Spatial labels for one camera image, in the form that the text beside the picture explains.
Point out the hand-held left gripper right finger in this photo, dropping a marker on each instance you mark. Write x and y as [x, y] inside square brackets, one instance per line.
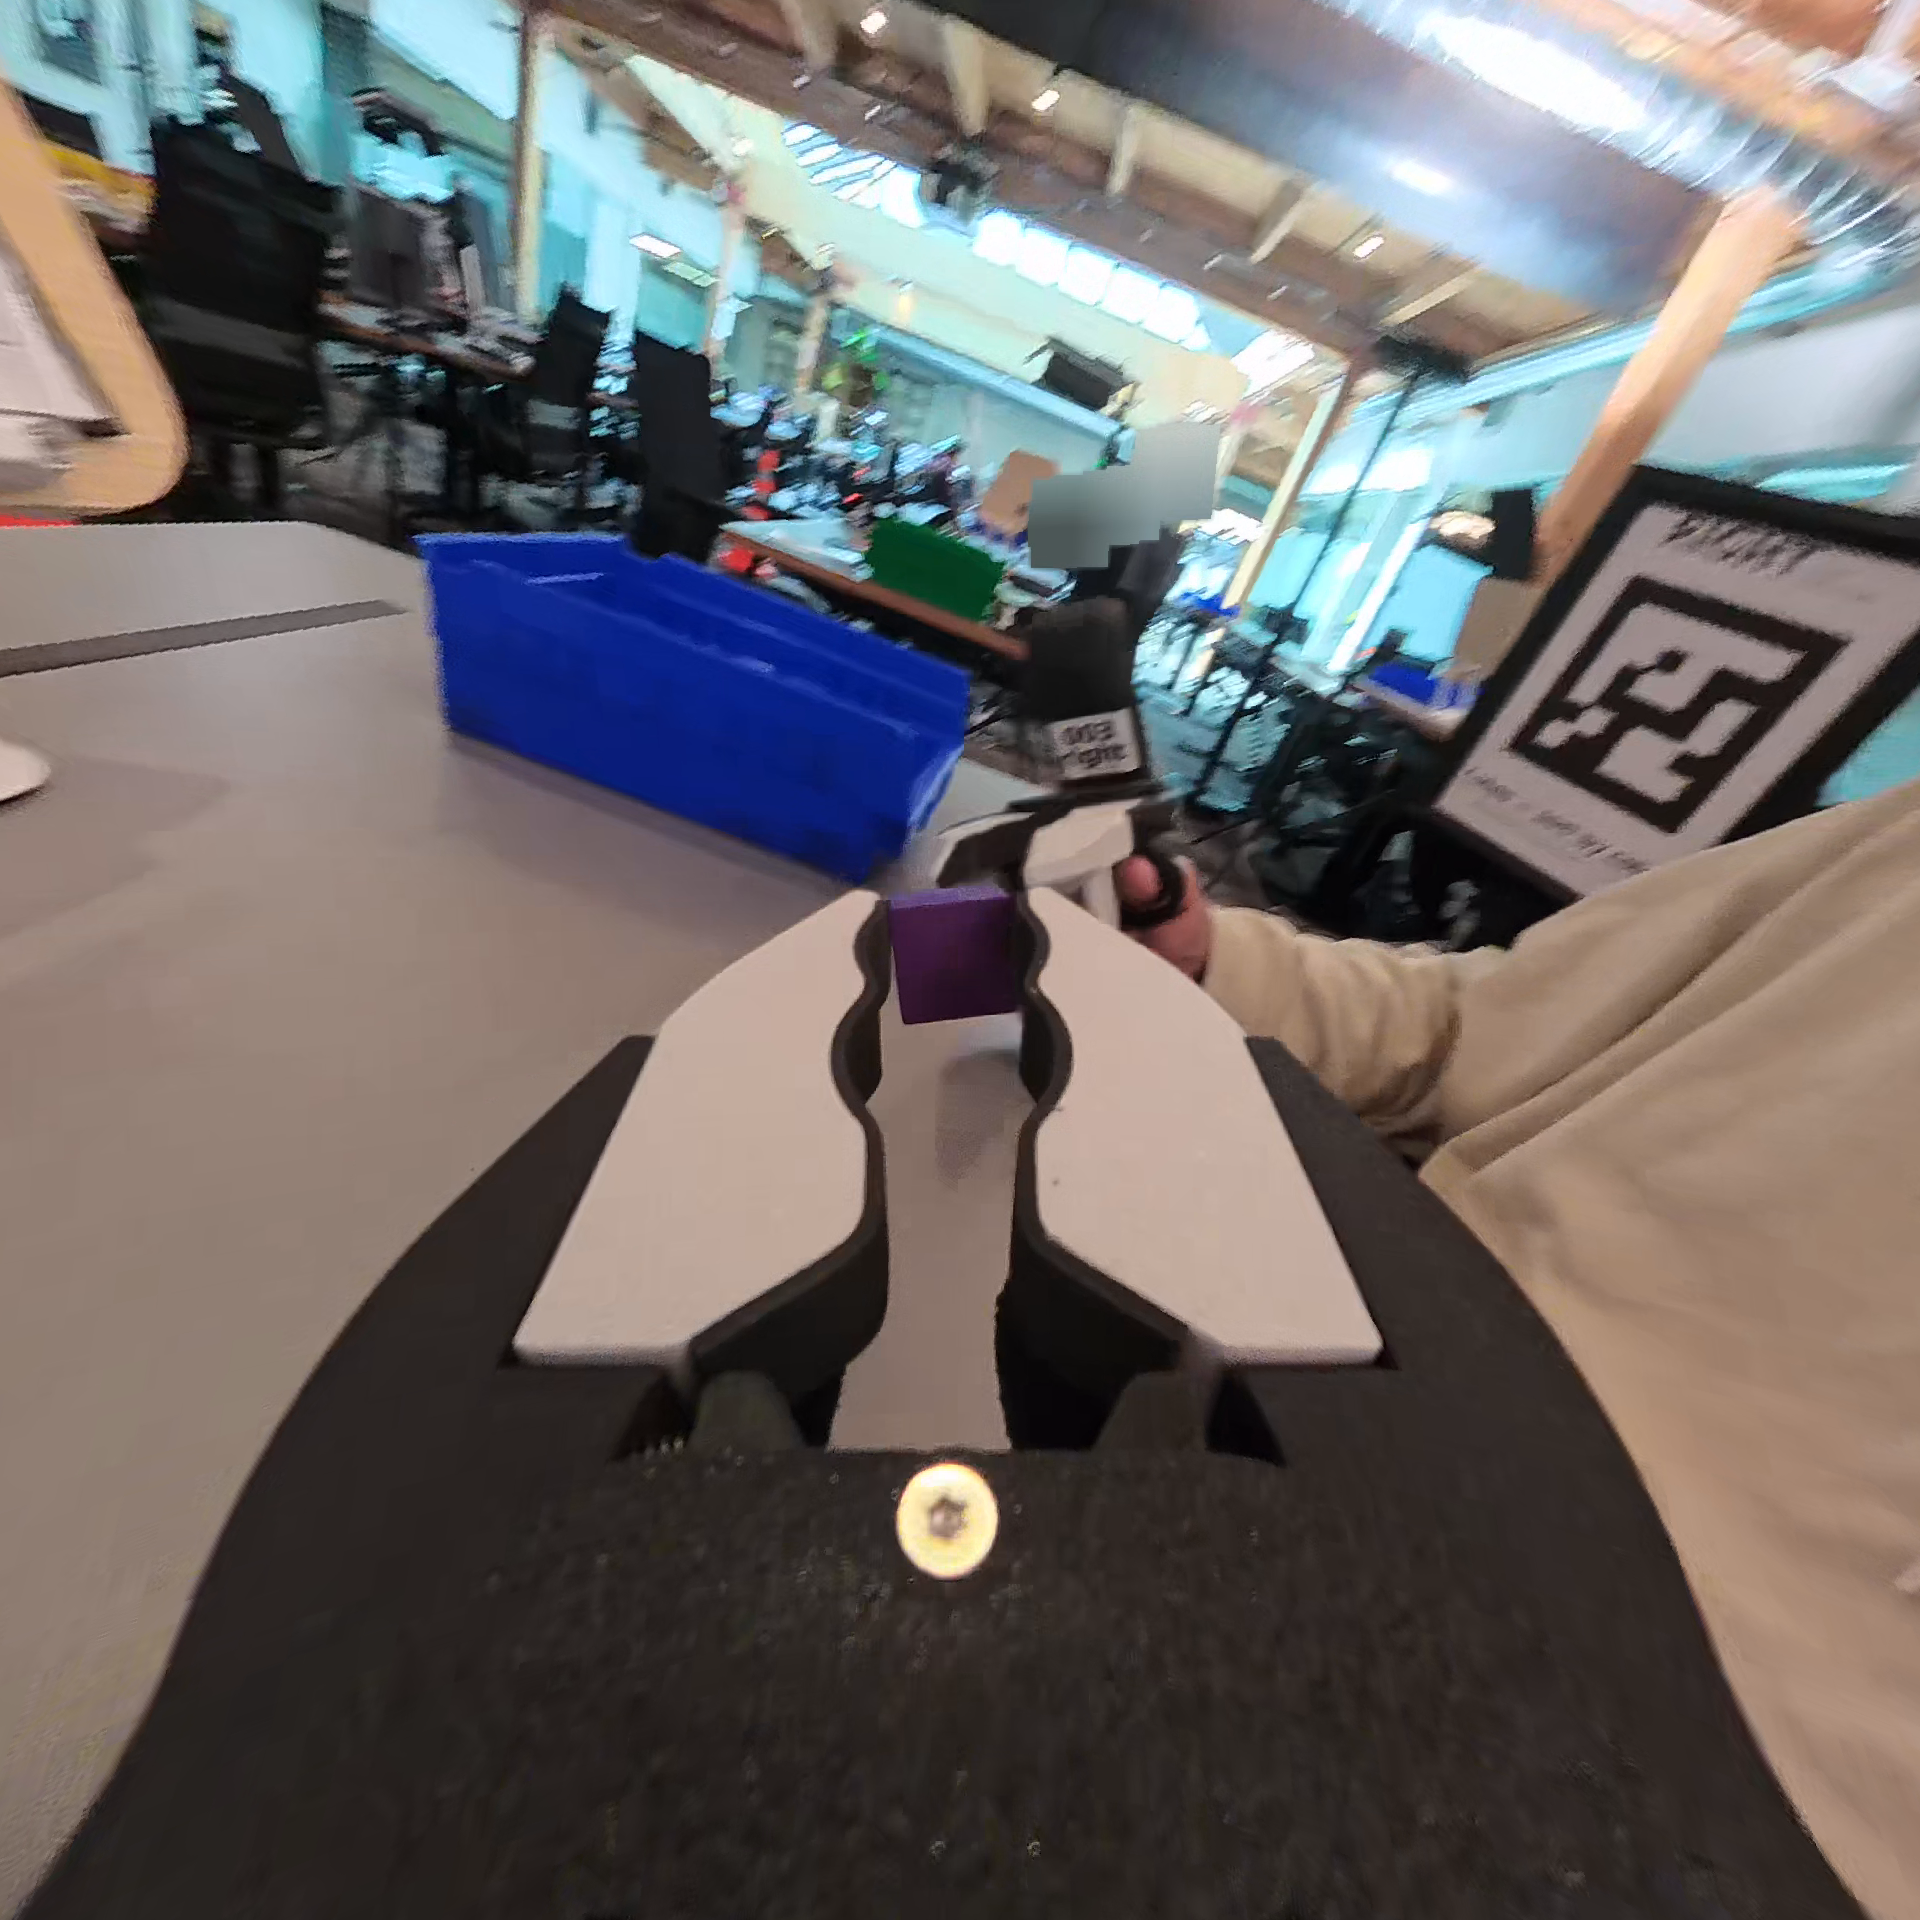
[1189, 1188]

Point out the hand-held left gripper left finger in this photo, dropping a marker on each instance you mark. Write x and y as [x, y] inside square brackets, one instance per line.
[708, 1188]

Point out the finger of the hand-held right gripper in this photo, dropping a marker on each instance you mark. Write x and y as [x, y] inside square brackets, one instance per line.
[1088, 855]
[991, 837]

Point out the purple wooden cube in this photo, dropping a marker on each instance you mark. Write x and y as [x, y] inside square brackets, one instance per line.
[956, 954]

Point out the blue plastic bin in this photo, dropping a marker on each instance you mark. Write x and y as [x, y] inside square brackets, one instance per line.
[677, 708]

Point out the person's right forearm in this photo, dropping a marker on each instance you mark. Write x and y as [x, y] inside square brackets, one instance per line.
[1497, 989]

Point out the green bin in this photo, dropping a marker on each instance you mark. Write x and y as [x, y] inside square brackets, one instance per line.
[934, 575]

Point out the brown wooden desk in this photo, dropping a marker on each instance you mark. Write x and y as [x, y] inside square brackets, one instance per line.
[834, 580]

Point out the black speaker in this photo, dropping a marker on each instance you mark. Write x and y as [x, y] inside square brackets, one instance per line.
[1086, 380]

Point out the small blue bin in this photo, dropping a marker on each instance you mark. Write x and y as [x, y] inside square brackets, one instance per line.
[1411, 686]

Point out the black office chair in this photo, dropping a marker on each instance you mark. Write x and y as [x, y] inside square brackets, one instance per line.
[242, 284]
[677, 457]
[565, 384]

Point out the framed marker poster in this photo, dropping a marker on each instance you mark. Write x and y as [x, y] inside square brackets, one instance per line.
[1677, 691]

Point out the instruction sheet on stand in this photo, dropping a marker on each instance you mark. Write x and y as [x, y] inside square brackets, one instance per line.
[131, 407]

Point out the printed instruction sheet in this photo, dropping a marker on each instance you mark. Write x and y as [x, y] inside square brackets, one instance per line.
[49, 360]

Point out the silver air duct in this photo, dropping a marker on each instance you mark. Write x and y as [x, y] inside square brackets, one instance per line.
[1579, 108]

